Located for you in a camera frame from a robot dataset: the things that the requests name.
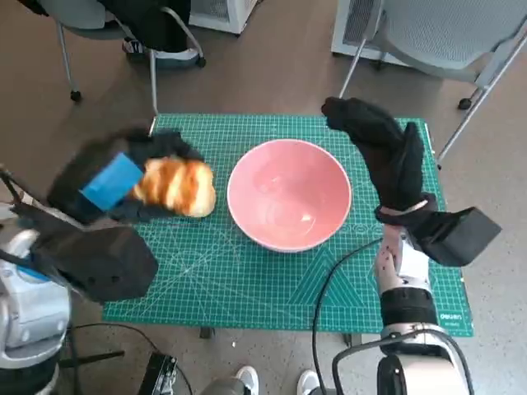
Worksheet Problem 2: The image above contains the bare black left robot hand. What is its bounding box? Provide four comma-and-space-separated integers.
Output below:
47, 128, 205, 225

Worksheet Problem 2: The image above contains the pink bowl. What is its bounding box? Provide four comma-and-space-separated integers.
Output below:
226, 138, 353, 253

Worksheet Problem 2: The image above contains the black floor bar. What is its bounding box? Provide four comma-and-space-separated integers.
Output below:
57, 349, 125, 368

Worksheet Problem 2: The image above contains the grey mesh chair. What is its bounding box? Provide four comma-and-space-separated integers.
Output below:
337, 0, 527, 164

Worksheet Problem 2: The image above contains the green cutting mat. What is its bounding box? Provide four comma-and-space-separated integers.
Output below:
101, 114, 474, 337

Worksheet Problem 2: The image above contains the round bread bun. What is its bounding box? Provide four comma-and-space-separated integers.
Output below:
172, 184, 218, 218

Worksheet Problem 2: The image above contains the white shoe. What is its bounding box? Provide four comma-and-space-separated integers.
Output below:
296, 369, 323, 395
235, 365, 260, 395

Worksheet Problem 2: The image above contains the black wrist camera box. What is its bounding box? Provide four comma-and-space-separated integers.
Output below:
411, 207, 502, 267
12, 203, 160, 305

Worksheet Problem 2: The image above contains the long orange bread loaf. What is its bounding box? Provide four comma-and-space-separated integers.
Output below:
130, 156, 215, 211

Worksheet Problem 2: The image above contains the small white cabinet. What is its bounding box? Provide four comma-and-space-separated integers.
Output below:
189, 0, 259, 36

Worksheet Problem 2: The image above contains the grey chair with solid seat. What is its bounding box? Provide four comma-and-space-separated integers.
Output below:
30, 0, 207, 116

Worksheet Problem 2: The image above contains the person in black trousers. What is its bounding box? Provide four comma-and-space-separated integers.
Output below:
98, 0, 205, 63

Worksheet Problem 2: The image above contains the white cabinet with grille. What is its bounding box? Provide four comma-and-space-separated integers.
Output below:
331, 0, 408, 69

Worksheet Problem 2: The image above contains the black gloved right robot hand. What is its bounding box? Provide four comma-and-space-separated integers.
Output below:
320, 96, 427, 215

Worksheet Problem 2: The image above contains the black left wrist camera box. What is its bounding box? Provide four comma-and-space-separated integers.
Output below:
12, 203, 160, 305

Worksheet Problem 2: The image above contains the black floor device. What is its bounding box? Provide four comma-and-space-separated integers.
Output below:
138, 351, 179, 395

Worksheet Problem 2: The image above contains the black cable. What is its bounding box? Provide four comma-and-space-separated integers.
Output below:
332, 328, 474, 395
310, 238, 384, 395
69, 323, 194, 395

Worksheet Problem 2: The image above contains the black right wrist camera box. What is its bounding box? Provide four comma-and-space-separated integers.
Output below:
411, 207, 502, 267

